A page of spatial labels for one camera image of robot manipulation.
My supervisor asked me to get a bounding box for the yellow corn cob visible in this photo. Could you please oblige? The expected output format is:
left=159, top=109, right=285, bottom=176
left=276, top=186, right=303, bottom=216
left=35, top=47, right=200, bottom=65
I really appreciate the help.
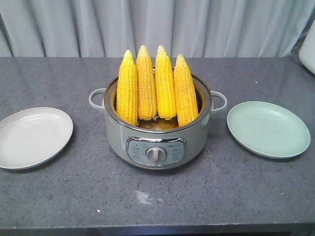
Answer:
left=116, top=50, right=138, bottom=126
left=155, top=45, right=177, bottom=120
left=136, top=45, right=157, bottom=120
left=174, top=54, right=199, bottom=127

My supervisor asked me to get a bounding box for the green electric cooking pot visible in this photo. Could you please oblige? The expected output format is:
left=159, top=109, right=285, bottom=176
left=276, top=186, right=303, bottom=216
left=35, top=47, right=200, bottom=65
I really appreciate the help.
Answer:
left=89, top=76, right=227, bottom=170

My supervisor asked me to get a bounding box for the light green plate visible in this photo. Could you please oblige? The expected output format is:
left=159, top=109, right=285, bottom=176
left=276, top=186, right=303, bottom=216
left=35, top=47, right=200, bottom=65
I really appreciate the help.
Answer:
left=226, top=101, right=311, bottom=159

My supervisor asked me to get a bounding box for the beige white plate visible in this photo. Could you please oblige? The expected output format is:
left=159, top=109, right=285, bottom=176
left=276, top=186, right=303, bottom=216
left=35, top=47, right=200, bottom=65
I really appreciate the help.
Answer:
left=0, top=107, right=73, bottom=170

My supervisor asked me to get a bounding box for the grey white curtain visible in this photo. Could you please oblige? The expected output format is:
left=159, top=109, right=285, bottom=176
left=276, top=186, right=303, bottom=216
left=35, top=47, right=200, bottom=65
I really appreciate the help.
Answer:
left=0, top=0, right=315, bottom=58

